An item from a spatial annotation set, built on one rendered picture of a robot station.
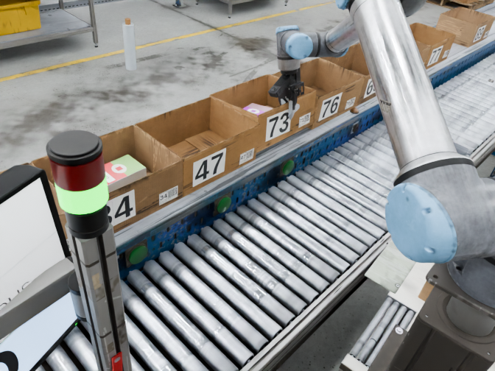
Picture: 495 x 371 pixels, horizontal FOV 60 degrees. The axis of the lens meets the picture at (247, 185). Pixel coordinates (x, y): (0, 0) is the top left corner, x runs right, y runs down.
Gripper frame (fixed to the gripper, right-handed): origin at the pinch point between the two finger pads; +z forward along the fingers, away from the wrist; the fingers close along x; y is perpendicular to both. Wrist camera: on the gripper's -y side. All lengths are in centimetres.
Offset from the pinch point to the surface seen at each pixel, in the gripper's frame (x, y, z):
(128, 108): 222, 48, 45
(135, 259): -3, -85, 22
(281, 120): -0.3, -4.7, 0.0
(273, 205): -8.8, -22.8, 30.2
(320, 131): -2.0, 20.2, 13.0
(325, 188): -16.2, 3.6, 31.9
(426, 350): -89, -58, 26
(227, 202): -4.0, -43.4, 20.0
